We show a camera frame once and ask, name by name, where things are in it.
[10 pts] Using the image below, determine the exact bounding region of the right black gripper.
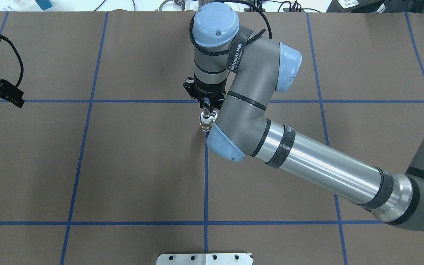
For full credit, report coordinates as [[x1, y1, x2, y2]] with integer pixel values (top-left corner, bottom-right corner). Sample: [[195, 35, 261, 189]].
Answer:
[[183, 76, 227, 116]]

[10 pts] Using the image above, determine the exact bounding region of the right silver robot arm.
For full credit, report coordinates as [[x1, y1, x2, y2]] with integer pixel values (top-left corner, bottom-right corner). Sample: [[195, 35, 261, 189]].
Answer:
[[183, 0, 424, 231]]

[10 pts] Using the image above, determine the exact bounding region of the right black camera cable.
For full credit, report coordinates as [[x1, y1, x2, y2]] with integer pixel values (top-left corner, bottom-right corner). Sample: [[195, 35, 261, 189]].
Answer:
[[189, 0, 273, 57]]

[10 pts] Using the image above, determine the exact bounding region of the white camera stand column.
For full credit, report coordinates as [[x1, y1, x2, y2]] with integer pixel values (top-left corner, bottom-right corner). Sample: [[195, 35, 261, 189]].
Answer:
[[156, 253, 254, 265]]

